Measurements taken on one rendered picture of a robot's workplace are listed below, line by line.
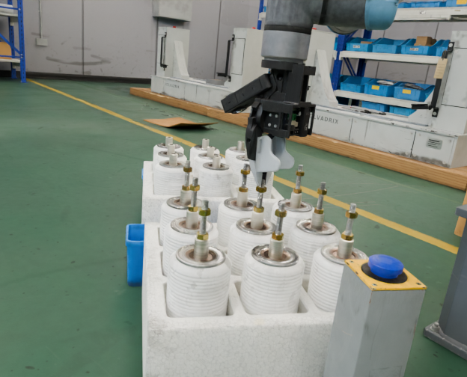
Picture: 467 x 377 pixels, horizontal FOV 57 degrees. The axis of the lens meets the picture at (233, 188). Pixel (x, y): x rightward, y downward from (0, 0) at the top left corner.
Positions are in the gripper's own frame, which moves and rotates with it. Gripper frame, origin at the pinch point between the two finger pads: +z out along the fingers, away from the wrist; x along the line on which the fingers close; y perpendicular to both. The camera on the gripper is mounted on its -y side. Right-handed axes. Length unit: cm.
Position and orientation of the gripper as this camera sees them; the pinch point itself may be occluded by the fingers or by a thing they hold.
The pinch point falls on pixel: (259, 176)
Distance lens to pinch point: 76.2
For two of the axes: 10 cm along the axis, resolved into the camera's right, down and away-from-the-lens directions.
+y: 7.5, 2.6, -6.1
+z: -1.0, 9.5, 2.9
